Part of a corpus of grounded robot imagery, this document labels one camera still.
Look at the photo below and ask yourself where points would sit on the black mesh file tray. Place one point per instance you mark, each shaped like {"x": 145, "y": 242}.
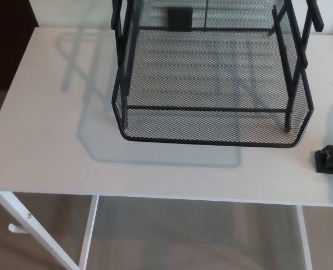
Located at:
{"x": 211, "y": 84}

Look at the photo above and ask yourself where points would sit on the white desk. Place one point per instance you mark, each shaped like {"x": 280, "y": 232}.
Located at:
{"x": 56, "y": 126}

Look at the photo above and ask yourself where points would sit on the black stapler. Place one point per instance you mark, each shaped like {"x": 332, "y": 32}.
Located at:
{"x": 332, "y": 163}

